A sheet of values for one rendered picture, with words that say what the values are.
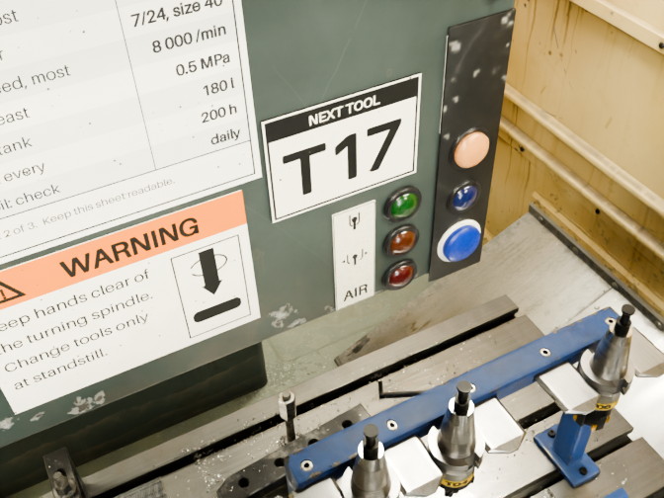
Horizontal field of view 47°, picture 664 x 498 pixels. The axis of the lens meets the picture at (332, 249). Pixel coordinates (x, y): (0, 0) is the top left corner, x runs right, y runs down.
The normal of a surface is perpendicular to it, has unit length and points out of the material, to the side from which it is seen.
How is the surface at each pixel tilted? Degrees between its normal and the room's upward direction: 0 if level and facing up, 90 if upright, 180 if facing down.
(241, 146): 90
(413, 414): 0
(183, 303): 90
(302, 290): 90
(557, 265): 24
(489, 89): 90
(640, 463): 0
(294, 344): 0
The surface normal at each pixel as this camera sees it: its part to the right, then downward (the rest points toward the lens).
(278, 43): 0.46, 0.60
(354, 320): -0.03, -0.73
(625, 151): -0.89, 0.33
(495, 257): -0.40, -0.52
